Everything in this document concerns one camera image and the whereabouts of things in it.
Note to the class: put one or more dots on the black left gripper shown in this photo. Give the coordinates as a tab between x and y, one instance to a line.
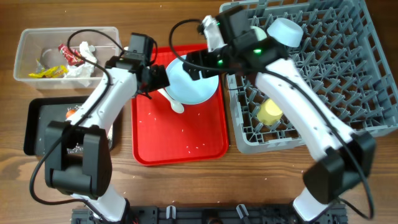
161	79

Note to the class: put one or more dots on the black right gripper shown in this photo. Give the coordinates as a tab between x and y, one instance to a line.
193	58

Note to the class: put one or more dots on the light blue plate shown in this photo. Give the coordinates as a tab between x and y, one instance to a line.
185	90

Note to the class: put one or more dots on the white plastic spoon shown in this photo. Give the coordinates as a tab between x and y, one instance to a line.
175	105

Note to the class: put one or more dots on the mint green bowl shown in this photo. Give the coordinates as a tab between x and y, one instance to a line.
260	33

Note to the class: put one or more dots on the light blue bowl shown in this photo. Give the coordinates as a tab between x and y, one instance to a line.
286	32

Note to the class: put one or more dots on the yellow plastic cup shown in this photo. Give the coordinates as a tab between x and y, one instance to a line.
269	113

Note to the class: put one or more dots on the red foil snack wrapper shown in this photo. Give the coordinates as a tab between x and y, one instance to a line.
73	57

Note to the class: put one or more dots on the orange carrot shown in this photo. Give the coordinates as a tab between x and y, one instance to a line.
70	113

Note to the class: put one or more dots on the yellow foil wrapper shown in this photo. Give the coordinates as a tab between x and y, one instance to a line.
53	72

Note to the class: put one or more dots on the pile of white rice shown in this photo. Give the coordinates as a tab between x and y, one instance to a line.
109	133

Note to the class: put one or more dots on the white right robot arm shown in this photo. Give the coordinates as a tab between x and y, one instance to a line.
343	158

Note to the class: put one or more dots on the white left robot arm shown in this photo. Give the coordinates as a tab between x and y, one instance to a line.
77	160

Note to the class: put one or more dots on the grey dishwasher rack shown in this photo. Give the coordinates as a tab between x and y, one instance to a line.
341	59

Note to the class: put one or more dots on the red serving tray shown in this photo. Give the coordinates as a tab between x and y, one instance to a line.
161	136

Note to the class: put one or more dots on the clear plastic bin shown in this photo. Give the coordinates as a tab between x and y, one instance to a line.
40	47

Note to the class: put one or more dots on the black tray bin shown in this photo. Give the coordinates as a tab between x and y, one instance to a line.
40	113

